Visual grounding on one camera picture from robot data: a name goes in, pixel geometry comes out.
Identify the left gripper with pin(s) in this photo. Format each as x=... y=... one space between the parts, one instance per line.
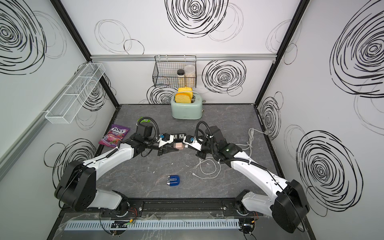
x=166 y=150

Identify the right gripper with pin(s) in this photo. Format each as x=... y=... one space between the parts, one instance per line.
x=200 y=155

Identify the pink USB charger adapter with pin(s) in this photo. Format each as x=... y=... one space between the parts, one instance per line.
x=179 y=146

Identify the black power strip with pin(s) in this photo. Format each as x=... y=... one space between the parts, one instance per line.
x=177 y=137

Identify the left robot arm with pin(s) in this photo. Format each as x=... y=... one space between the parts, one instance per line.
x=78 y=185

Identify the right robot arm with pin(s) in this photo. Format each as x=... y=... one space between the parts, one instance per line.
x=271 y=184

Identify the green candy packet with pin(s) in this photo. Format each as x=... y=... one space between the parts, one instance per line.
x=144 y=120

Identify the purple Fox's candy bag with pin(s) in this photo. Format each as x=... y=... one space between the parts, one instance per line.
x=114 y=136

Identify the mint green toaster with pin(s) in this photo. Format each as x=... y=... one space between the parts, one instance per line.
x=190 y=111

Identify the yellow sponge toast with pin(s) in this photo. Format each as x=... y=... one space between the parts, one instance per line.
x=184 y=96

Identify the dark lid spice jar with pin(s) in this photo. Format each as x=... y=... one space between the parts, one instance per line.
x=181 y=78

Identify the white lid plastic jar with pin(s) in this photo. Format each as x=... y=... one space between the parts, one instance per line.
x=190 y=76

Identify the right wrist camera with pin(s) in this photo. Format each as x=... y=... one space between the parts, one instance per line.
x=191 y=142

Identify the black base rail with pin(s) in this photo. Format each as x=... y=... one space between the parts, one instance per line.
x=183 y=205

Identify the grey slotted cable duct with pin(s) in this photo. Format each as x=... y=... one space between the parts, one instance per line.
x=194 y=224

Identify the black wire basket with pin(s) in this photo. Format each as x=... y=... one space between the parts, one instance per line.
x=166 y=66

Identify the white wire wall shelf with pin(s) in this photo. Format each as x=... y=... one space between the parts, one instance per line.
x=83 y=92

